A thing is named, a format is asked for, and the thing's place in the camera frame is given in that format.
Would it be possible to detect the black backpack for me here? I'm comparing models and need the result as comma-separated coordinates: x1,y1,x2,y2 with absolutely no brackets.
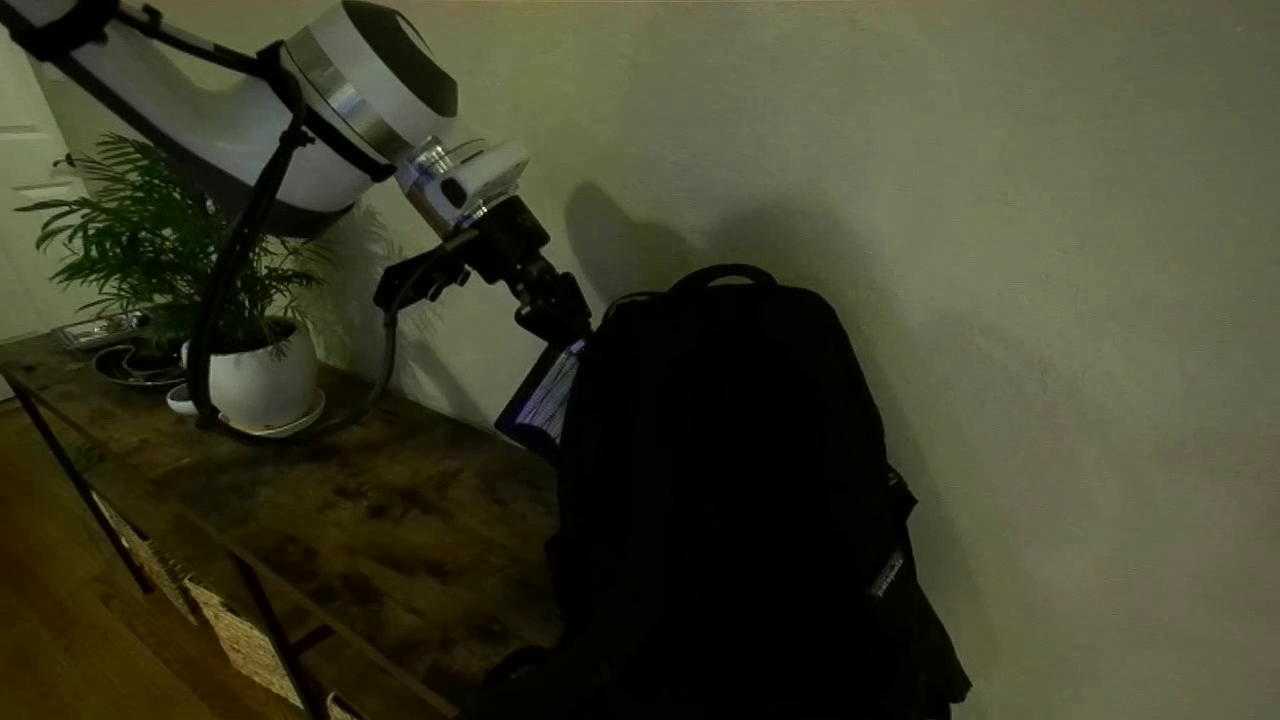
457,261,977,720

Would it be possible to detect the black wallet silver woven panel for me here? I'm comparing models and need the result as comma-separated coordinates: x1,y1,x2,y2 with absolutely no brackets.
493,335,594,463

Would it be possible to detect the dark round coaster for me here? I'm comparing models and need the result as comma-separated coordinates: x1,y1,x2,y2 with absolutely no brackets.
89,335,185,391

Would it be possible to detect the black metal table brace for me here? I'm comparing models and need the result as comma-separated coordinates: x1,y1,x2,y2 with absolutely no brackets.
234,557,331,720

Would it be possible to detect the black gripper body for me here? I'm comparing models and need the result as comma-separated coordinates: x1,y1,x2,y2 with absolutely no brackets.
457,197,581,323

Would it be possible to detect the white pot saucer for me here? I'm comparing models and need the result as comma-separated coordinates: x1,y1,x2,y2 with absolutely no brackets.
211,391,331,449

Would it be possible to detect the green leafy plant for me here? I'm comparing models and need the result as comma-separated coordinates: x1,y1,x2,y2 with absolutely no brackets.
15,134,330,362

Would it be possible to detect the white plant pot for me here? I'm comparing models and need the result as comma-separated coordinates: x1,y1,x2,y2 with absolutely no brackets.
198,318,325,433

